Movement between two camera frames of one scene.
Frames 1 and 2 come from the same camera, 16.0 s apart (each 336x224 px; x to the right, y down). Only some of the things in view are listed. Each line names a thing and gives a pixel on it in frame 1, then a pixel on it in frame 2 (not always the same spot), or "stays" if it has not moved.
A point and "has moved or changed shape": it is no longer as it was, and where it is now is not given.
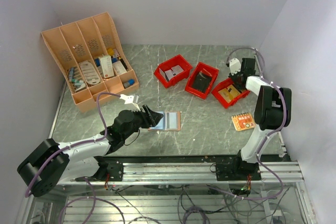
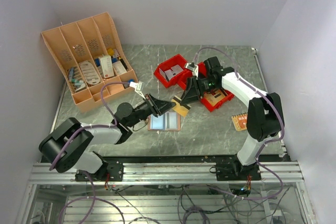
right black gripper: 232,77 -> 191,94
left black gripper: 150,118 -> 158,107
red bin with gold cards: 228,93 has moved or changed shape
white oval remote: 89,73 stays
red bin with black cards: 200,83 has moved or changed shape
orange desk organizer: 90,51 stays
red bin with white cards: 172,71 stays
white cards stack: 168,74 stays
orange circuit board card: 243,121 stays
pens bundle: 75,77 stays
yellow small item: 110,52 stays
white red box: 106,65 stays
